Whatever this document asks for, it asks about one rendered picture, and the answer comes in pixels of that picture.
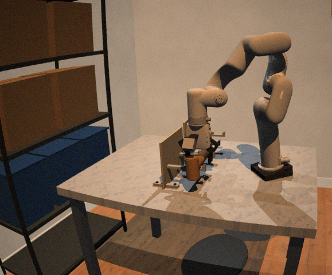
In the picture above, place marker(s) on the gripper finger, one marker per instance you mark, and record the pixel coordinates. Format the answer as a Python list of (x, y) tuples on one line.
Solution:
[(187, 153), (210, 150)]

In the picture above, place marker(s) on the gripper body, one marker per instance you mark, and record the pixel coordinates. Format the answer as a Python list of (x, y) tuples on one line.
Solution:
[(204, 135)]

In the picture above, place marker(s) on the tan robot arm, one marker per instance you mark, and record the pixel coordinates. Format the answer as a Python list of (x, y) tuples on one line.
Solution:
[(269, 112)]

